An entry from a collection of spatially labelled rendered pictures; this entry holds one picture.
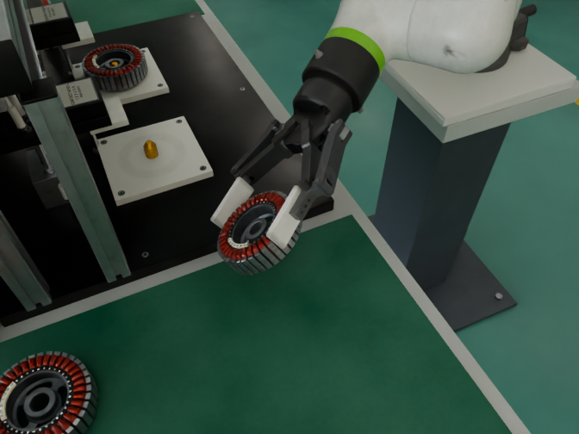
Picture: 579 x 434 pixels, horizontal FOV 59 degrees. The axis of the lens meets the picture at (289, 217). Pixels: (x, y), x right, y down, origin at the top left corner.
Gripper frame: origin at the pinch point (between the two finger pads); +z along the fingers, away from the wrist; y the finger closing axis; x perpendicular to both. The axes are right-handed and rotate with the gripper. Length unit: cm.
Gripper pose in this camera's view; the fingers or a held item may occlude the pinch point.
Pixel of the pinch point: (252, 220)
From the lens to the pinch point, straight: 63.0
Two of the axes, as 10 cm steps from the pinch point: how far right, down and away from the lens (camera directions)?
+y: -6.4, -1.4, 7.5
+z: -4.9, 8.3, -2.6
